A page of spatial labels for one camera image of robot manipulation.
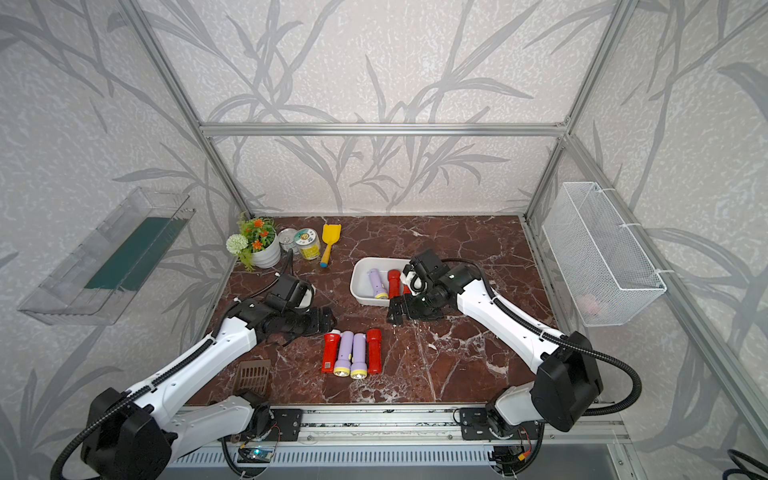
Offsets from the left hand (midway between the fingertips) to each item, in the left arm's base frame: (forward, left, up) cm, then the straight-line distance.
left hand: (327, 325), depth 81 cm
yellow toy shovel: (+42, +7, -10) cm, 44 cm away
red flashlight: (-4, 0, -8) cm, 9 cm away
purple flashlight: (-5, -5, -7) cm, 10 cm away
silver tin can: (+35, +21, -4) cm, 41 cm away
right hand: (+1, -20, +5) cm, 21 cm away
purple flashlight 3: (+15, -14, -6) cm, 21 cm away
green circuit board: (-28, +14, -11) cm, 33 cm away
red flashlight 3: (+19, -18, -8) cm, 27 cm away
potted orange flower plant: (+27, +27, +2) cm, 38 cm away
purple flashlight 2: (-9, -9, -7) cm, 15 cm away
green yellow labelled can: (+32, +12, -1) cm, 34 cm away
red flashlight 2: (-5, -13, -7) cm, 15 cm away
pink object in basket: (0, -67, +12) cm, 68 cm away
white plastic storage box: (+18, -7, -10) cm, 22 cm away
